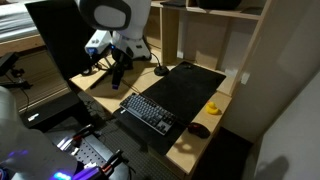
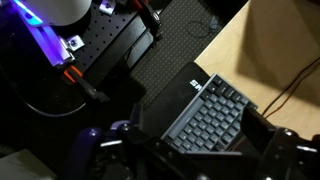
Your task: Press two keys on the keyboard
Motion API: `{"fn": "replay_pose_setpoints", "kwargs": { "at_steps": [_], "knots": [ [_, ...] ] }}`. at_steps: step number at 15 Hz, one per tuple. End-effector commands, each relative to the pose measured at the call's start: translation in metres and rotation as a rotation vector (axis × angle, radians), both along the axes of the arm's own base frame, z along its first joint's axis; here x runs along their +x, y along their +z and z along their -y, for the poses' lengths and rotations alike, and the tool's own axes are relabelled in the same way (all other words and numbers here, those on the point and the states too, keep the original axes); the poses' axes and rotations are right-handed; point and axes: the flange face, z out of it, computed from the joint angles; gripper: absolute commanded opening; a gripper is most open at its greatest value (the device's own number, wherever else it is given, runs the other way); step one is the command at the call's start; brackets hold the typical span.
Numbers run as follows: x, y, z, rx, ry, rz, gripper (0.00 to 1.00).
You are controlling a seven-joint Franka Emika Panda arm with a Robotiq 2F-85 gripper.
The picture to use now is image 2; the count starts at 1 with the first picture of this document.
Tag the dark mechanical keyboard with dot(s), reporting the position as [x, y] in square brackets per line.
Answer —
[213, 113]

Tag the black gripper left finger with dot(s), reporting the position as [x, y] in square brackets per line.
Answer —
[133, 150]

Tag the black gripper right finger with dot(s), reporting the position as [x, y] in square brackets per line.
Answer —
[283, 153]

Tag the silver corner bracket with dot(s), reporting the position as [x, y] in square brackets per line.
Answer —
[107, 6]
[74, 43]

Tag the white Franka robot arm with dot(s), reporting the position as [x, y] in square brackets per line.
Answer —
[60, 11]

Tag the black desk mat white logo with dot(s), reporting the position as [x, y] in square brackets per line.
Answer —
[170, 100]

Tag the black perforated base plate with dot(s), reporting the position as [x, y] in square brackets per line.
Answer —
[106, 36]

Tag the orange black bar clamp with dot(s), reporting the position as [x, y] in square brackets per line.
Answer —
[150, 18]
[86, 88]

